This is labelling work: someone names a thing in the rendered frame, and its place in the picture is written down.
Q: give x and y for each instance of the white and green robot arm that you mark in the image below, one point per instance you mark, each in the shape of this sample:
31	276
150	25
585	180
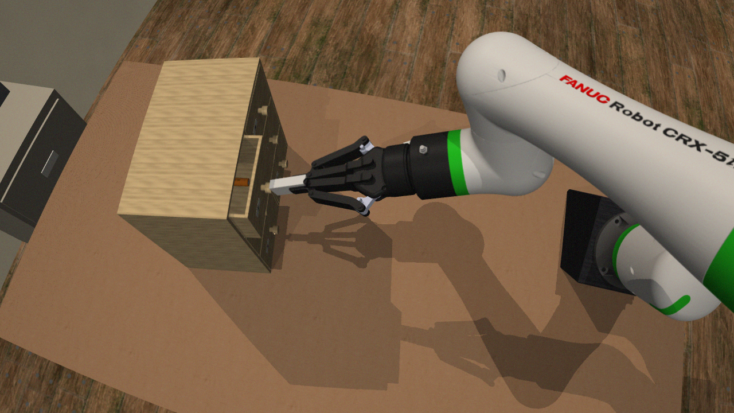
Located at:
673	247

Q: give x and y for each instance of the light wooden chest of drawers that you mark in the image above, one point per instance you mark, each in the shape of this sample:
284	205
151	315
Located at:
180	182

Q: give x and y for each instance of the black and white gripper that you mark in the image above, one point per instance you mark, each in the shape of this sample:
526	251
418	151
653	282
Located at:
344	174

